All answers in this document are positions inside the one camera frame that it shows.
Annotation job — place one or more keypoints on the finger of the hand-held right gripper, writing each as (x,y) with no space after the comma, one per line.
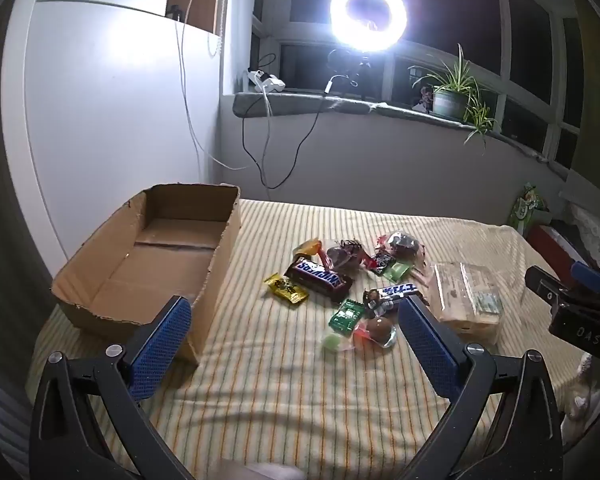
(545,285)
(587,273)

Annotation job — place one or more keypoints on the small dark snack packet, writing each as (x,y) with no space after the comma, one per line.
(377,304)

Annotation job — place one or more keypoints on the grey window sill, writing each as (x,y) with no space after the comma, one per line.
(300,105)

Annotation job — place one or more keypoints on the cardboard box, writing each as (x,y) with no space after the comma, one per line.
(130,270)

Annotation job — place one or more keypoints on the chocolate ball clear wrapper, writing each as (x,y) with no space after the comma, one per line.
(380,331)

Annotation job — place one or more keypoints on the orange yellow jelly candy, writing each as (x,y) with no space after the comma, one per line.
(307,249)

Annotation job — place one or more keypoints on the green jelly cup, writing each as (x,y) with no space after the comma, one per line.
(331,342)

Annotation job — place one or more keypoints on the blue white candy bar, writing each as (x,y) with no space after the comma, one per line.
(400,290)

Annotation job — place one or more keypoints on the red black snack packet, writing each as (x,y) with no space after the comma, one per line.
(380,261)

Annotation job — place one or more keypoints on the dark dates red-sealed packet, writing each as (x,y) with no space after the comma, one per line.
(342,256)

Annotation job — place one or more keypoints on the black light tripod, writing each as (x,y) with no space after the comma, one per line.
(364,75)

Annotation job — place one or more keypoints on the potted spider plant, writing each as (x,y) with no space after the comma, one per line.
(447,102)

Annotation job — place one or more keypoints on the sliced bread clear packet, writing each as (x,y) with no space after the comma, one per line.
(460,305)

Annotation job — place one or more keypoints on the person's right hand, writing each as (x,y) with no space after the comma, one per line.
(584,377)

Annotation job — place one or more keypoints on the white wardrobe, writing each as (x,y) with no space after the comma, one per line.
(105,110)

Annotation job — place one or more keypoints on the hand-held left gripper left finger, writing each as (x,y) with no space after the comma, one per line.
(162,345)

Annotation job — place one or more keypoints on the white power strip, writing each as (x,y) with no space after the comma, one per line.
(265,81)

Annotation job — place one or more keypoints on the white lace cloth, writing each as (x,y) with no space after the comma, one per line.
(595,230)

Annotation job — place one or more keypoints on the brown chocolate bar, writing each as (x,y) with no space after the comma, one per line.
(320,277)

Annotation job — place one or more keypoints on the dark red box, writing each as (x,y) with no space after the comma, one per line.
(550,245)

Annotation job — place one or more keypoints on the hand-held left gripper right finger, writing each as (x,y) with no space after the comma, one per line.
(425,340)

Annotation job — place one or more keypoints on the dark green candy packet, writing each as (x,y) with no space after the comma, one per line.
(346,316)

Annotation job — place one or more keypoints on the small dark potted plant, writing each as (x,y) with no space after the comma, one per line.
(425,96)

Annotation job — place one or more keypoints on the white framed window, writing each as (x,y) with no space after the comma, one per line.
(480,10)

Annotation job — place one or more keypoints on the gold wrapped candy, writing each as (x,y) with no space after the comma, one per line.
(285,287)

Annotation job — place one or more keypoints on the green printed bag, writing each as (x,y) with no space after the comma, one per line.
(527,205)

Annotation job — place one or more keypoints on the light green candy packet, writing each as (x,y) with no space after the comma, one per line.
(397,271)

